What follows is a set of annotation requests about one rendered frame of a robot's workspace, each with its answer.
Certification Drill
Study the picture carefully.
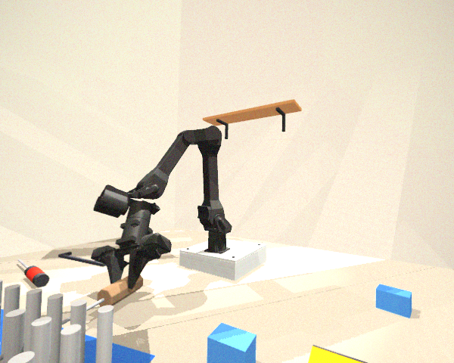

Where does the blue cube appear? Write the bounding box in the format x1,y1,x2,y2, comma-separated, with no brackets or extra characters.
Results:
376,284,412,318
207,323,257,363

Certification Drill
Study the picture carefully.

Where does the yellow cube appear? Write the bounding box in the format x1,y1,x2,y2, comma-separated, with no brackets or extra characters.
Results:
308,345,368,363

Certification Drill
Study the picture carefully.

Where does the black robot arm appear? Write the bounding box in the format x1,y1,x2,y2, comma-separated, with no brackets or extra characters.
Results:
94,126,232,254

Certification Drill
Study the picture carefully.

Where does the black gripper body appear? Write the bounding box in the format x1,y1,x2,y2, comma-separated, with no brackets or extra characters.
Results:
91,217,172,265

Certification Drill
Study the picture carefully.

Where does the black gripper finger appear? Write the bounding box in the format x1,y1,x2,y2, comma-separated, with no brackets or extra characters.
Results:
127,248,157,289
102,255,129,284

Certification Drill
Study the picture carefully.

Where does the grey l-shaped metal rod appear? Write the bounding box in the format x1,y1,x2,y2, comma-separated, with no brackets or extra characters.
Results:
58,252,106,267

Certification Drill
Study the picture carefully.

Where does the blue flat strip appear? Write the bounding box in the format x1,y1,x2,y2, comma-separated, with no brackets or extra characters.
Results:
0,309,156,363

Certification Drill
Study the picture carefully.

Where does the red and black screwdriver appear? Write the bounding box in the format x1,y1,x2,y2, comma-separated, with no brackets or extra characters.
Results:
17,259,50,287

